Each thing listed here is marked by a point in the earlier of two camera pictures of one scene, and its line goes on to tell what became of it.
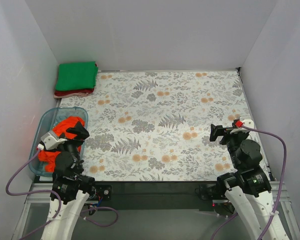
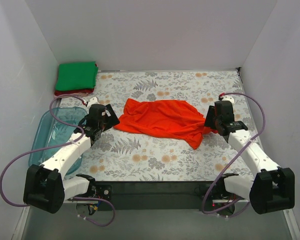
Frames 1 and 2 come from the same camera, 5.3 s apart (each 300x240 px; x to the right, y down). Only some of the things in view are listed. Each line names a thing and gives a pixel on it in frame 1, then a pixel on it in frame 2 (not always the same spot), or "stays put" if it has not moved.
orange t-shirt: x=49 y=157 → x=179 y=119
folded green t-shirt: x=76 y=76 stays put
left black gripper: x=73 y=136 → x=110 y=116
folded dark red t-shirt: x=75 y=91 stays put
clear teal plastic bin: x=45 y=121 stays put
